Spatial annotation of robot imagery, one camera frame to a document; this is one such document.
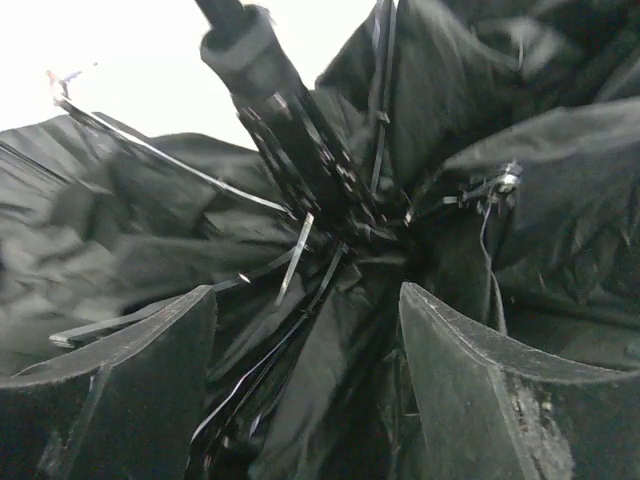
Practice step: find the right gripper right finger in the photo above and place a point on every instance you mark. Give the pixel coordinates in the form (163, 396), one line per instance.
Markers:
(494, 408)

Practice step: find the lavender folding umbrella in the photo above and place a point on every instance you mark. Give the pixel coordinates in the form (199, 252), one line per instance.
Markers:
(486, 151)

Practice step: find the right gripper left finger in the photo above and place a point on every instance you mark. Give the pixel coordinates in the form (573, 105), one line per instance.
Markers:
(123, 407)

